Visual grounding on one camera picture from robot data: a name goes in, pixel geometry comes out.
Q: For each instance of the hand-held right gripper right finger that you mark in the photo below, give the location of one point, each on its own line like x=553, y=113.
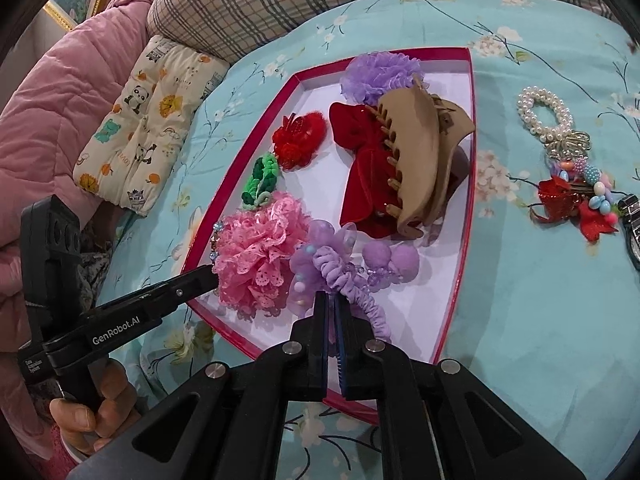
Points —
x=342, y=350

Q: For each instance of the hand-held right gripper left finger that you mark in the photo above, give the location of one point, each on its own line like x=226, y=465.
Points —
x=322, y=340

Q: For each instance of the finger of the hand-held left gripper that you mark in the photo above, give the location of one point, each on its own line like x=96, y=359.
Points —
x=190, y=282

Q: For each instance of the pink lace flower scrunchie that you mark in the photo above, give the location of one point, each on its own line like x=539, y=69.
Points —
x=255, y=255

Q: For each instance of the purple pompom scrunchie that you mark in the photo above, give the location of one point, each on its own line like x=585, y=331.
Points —
x=330, y=265

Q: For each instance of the green knitted hair clip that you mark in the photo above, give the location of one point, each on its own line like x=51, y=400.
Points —
x=260, y=175

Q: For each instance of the red velvet bow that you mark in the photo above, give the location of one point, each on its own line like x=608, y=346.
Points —
x=362, y=185

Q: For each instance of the red flower hair clip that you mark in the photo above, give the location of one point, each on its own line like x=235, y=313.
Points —
x=300, y=140

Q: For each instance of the beige claw hair clip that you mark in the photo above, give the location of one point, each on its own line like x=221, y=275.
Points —
x=425, y=160

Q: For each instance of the red rectangular box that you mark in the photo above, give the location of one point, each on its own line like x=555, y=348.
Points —
x=320, y=95

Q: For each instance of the purple lace flower scrunchie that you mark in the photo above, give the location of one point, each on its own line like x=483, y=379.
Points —
x=370, y=77

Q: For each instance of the person's left hand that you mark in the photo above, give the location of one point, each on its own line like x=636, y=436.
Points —
x=115, y=395

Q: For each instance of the blue beaded hair clip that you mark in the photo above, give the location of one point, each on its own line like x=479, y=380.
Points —
x=216, y=240

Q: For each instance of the pink quilted blanket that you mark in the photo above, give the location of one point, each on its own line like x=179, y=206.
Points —
x=60, y=110

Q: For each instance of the cartoon printed pillow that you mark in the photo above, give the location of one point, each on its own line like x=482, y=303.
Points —
x=145, y=120

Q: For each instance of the red crystal hair clip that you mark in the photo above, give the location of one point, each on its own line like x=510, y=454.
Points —
x=555, y=192

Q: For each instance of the plaid pillow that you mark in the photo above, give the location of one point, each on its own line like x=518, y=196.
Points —
x=250, y=5

